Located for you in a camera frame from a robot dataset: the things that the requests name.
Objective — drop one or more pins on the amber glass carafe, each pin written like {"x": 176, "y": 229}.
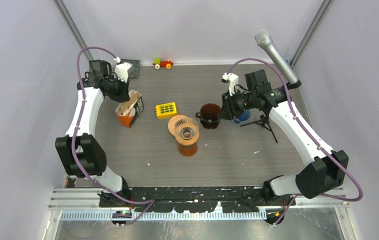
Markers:
{"x": 188, "y": 150}

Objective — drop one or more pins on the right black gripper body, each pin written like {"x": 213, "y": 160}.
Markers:
{"x": 238, "y": 102}

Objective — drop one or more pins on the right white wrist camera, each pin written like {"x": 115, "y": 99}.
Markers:
{"x": 232, "y": 80}

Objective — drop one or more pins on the yellow green window block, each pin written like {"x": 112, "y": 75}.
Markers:
{"x": 166, "y": 110}

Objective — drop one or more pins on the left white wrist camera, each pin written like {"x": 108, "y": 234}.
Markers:
{"x": 122, "y": 71}

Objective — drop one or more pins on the small toy train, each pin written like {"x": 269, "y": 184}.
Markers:
{"x": 158, "y": 63}

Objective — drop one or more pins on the dark grey baseplate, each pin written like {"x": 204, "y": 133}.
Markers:
{"x": 134, "y": 71}

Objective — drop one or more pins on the wooden ring holder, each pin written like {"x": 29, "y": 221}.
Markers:
{"x": 188, "y": 140}

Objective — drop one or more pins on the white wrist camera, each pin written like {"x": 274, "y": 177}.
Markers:
{"x": 232, "y": 80}
{"x": 122, "y": 71}

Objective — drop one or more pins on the coffee filter box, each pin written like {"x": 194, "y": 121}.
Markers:
{"x": 129, "y": 111}

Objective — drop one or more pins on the blue dripper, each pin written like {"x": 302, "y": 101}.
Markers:
{"x": 243, "y": 117}

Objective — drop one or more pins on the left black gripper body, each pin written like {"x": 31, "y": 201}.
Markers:
{"x": 118, "y": 89}

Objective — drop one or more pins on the silver microphone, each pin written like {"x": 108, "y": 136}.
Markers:
{"x": 265, "y": 42}

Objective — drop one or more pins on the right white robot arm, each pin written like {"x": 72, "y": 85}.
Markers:
{"x": 321, "y": 172}

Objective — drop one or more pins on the clear glass dripper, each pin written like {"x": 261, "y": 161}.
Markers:
{"x": 186, "y": 128}

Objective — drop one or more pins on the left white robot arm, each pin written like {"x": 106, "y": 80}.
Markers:
{"x": 80, "y": 153}

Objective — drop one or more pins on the brown glass dripper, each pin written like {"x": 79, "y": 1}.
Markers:
{"x": 208, "y": 116}

